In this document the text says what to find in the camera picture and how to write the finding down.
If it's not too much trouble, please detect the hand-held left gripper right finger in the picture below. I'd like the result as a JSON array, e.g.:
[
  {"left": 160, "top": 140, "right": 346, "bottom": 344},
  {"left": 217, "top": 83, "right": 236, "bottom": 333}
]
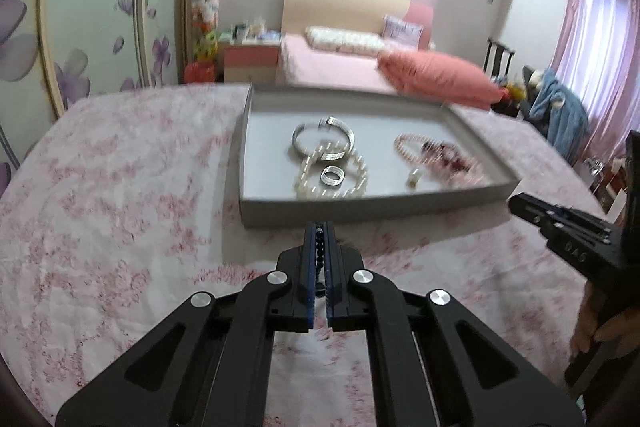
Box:
[{"left": 322, "top": 221, "right": 586, "bottom": 427}]

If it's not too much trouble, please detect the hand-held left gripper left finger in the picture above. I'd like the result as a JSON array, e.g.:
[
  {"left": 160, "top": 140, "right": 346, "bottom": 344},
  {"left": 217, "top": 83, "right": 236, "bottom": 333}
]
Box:
[{"left": 55, "top": 221, "right": 321, "bottom": 427}]

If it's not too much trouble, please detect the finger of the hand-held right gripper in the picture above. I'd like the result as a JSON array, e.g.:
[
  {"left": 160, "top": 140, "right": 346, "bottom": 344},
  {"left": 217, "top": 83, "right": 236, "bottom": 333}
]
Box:
[{"left": 507, "top": 192, "right": 554, "bottom": 234}]

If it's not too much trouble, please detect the black bead string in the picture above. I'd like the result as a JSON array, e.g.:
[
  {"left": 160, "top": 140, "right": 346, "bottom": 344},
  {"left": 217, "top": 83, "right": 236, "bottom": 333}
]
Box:
[{"left": 315, "top": 224, "right": 329, "bottom": 299}]

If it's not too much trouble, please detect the dark red bead necklace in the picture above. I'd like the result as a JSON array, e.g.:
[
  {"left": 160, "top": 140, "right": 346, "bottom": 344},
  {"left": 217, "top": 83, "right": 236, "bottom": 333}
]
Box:
[{"left": 421, "top": 141, "right": 472, "bottom": 174}]

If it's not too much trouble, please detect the white pearl necklace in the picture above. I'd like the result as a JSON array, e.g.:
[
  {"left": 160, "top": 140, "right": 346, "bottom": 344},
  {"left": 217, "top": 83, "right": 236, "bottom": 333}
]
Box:
[{"left": 294, "top": 142, "right": 370, "bottom": 201}]

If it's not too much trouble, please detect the wide silver ring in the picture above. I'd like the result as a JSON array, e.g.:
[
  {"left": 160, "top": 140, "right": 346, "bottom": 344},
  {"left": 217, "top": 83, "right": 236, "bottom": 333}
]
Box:
[{"left": 320, "top": 165, "right": 347, "bottom": 186}]

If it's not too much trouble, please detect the pale pink pearl necklace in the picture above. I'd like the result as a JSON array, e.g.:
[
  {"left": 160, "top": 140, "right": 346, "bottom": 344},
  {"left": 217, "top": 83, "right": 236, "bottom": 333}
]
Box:
[{"left": 393, "top": 133, "right": 437, "bottom": 186}]

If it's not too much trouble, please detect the grey shallow cardboard tray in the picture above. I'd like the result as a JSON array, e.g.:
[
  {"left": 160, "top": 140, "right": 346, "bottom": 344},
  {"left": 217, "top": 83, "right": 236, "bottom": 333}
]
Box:
[{"left": 238, "top": 83, "right": 521, "bottom": 228}]

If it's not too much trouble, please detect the silver cuff bangle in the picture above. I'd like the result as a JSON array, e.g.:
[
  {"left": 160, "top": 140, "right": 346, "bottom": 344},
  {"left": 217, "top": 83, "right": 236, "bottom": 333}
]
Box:
[{"left": 292, "top": 119, "right": 357, "bottom": 160}]

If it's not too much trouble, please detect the person's right hand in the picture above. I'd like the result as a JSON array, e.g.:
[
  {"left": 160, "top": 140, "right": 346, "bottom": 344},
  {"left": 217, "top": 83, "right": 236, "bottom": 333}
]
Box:
[{"left": 571, "top": 286, "right": 640, "bottom": 356}]

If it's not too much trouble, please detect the blue fleece garment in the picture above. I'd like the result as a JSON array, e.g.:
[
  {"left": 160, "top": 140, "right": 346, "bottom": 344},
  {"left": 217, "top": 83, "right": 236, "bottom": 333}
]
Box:
[{"left": 528, "top": 69, "right": 590, "bottom": 163}]

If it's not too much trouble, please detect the dark wooden chair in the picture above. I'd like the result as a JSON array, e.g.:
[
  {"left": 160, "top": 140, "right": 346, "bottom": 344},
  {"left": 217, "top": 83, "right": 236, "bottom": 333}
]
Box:
[{"left": 483, "top": 36, "right": 516, "bottom": 80}]

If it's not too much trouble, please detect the folded salmon quilt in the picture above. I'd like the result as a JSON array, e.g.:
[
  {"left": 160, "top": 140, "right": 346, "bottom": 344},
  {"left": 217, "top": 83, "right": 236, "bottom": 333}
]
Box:
[{"left": 377, "top": 49, "right": 509, "bottom": 110}]

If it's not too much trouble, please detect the pink satin curtain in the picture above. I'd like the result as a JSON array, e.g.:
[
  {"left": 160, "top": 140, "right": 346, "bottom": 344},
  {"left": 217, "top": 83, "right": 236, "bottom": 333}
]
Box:
[{"left": 549, "top": 0, "right": 640, "bottom": 168}]

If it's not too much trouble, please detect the pink floral tablecloth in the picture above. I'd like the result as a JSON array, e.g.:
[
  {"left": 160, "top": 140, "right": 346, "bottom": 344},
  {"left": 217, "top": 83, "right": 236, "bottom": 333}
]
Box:
[{"left": 0, "top": 84, "right": 617, "bottom": 427}]

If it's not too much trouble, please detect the purple floral pillow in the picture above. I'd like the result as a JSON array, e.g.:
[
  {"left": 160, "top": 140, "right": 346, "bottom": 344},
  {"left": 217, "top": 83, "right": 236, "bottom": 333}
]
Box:
[{"left": 382, "top": 14, "right": 424, "bottom": 44}]

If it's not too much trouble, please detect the pink bed with headboard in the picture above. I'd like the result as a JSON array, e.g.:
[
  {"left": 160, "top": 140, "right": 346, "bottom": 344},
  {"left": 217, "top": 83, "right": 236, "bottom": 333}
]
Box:
[{"left": 274, "top": 0, "right": 507, "bottom": 108}]

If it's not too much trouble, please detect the pink and cream nightstand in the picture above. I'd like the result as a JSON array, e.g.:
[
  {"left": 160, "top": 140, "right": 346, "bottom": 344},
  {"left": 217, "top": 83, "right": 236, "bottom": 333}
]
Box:
[{"left": 219, "top": 38, "right": 281, "bottom": 84}]

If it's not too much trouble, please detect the white patterned pillow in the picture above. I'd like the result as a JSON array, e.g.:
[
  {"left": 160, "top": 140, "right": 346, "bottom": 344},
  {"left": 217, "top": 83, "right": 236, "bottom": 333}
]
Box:
[{"left": 304, "top": 25, "right": 386, "bottom": 56}]

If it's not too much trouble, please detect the trash bin with red bag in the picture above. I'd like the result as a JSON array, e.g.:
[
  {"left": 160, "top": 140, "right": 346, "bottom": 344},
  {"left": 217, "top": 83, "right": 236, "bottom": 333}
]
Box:
[{"left": 182, "top": 60, "right": 217, "bottom": 84}]

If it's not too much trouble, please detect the column of plush toys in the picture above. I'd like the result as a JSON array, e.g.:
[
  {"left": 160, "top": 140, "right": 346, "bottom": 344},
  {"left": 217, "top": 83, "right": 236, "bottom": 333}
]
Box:
[{"left": 191, "top": 0, "right": 222, "bottom": 64}]

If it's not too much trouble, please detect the floral sliding door wardrobe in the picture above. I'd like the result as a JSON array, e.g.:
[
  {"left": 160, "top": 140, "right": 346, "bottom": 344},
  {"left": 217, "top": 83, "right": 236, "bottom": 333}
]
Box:
[{"left": 0, "top": 0, "right": 199, "bottom": 188}]

